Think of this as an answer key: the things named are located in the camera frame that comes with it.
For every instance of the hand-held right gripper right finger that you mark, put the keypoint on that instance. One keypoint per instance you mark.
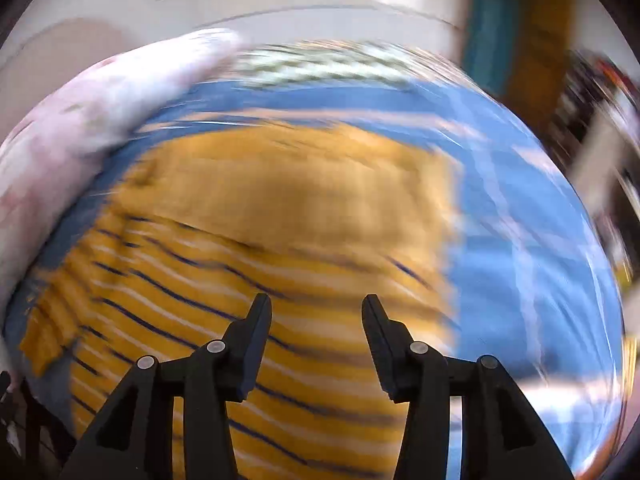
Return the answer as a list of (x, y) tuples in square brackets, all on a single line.
[(382, 347)]

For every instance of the blue checked bed sheet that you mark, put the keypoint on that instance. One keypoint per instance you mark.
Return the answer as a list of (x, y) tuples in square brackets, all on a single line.
[(525, 260)]

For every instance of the teal and yellow curtain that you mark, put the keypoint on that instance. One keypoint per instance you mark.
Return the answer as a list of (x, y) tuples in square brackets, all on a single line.
[(520, 35)]

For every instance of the green white patterned cloth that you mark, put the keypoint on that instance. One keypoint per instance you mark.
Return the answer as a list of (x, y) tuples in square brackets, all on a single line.
[(320, 62)]

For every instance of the yellow striped small garment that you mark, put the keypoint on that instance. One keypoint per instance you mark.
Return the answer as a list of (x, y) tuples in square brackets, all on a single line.
[(280, 240)]

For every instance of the dark cluttered shelf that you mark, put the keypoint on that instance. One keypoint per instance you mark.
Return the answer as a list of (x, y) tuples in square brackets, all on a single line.
[(600, 125)]

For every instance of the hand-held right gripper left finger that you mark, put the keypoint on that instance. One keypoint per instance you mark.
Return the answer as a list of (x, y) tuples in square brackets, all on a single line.
[(253, 347)]

